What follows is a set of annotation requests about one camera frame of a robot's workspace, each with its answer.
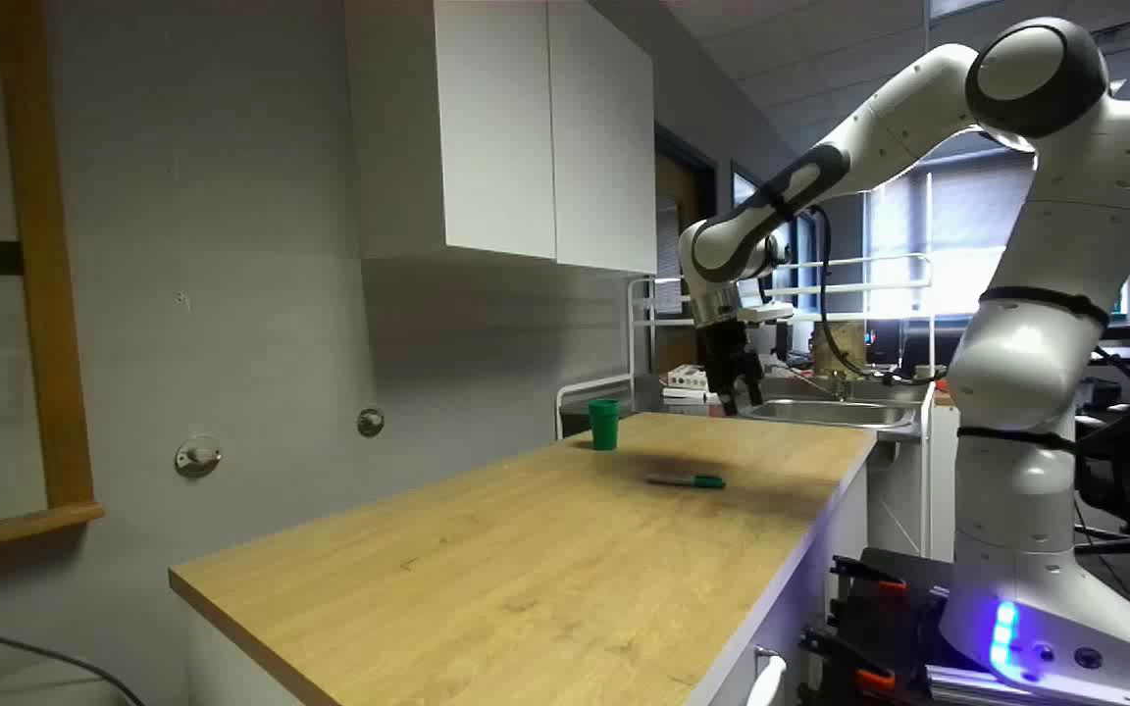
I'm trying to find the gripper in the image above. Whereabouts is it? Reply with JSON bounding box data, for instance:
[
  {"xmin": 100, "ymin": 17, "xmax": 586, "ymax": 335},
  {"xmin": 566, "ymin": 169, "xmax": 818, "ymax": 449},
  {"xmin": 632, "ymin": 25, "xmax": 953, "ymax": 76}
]
[{"xmin": 698, "ymin": 320, "xmax": 766, "ymax": 419}]

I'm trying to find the green plastic cup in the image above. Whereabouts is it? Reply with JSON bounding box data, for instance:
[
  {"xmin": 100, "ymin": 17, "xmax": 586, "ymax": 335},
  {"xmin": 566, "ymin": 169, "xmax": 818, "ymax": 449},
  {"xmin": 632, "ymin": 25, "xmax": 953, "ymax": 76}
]
[{"xmin": 588, "ymin": 398, "xmax": 621, "ymax": 452}]

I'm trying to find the steel tap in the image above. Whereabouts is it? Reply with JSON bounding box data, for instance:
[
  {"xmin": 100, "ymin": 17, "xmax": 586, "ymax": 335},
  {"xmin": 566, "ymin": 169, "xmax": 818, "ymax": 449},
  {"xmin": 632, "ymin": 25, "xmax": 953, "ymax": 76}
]
[{"xmin": 789, "ymin": 361, "xmax": 852, "ymax": 403}]

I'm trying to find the steel sink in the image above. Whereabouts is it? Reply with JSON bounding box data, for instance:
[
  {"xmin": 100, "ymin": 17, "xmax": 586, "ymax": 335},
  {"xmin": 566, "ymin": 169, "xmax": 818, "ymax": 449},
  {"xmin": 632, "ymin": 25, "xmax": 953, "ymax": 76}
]
[{"xmin": 737, "ymin": 396, "xmax": 921, "ymax": 433}]

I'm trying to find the brown paper bag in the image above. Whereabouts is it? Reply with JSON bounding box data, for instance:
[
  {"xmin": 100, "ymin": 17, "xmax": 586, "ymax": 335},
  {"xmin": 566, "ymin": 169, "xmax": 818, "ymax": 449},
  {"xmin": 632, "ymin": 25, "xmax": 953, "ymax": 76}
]
[{"xmin": 812, "ymin": 321, "xmax": 869, "ymax": 379}]

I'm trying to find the wooden door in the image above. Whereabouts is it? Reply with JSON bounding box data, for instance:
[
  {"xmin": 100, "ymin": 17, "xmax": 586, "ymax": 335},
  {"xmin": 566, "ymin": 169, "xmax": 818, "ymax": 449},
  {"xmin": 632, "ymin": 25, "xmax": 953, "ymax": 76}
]
[{"xmin": 653, "ymin": 122, "xmax": 720, "ymax": 376}]

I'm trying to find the black and orange clamp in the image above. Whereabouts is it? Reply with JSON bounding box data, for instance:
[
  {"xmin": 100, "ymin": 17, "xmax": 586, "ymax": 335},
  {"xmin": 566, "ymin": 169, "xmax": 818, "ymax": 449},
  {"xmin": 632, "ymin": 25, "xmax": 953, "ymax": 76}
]
[
  {"xmin": 828, "ymin": 554, "xmax": 949, "ymax": 629},
  {"xmin": 798, "ymin": 628, "xmax": 899, "ymax": 706}
]

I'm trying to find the window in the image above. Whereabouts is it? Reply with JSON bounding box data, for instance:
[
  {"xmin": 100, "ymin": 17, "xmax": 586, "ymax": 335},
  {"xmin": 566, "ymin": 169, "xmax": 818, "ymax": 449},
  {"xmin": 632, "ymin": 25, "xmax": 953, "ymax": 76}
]
[{"xmin": 863, "ymin": 147, "xmax": 1039, "ymax": 321}]

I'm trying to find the white cabinet door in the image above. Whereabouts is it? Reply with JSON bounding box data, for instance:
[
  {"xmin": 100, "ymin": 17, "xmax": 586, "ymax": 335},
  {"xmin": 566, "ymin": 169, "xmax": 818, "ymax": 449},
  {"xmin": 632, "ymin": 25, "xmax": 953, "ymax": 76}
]
[
  {"xmin": 433, "ymin": 0, "xmax": 558, "ymax": 261},
  {"xmin": 546, "ymin": 0, "xmax": 659, "ymax": 276}
]

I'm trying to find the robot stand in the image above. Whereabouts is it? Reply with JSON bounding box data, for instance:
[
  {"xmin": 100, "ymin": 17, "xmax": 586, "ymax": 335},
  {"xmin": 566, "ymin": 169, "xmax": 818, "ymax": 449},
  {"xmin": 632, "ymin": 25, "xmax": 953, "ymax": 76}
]
[{"xmin": 798, "ymin": 547, "xmax": 1130, "ymax": 706}]

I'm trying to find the white drawer handle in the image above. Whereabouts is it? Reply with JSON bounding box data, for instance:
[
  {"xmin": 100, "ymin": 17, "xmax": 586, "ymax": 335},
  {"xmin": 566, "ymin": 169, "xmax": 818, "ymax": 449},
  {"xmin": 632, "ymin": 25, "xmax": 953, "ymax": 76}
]
[{"xmin": 745, "ymin": 645, "xmax": 788, "ymax": 706}]

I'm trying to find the white wall cabinet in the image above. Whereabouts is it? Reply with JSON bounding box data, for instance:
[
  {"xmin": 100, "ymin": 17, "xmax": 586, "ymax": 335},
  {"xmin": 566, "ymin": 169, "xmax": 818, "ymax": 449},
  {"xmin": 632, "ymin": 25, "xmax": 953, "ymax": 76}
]
[{"xmin": 344, "ymin": 0, "xmax": 659, "ymax": 276}]

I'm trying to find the wooden frame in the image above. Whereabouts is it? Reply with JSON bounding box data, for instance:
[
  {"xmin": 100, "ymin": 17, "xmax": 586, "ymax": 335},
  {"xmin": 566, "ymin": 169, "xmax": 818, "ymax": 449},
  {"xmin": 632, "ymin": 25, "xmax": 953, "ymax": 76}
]
[{"xmin": 0, "ymin": 0, "xmax": 106, "ymax": 562}]

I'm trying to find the black cable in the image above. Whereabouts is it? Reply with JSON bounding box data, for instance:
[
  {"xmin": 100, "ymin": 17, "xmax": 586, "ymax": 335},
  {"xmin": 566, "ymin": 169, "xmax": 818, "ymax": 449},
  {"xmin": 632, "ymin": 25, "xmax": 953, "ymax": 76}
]
[{"xmin": 0, "ymin": 619, "xmax": 146, "ymax": 706}]

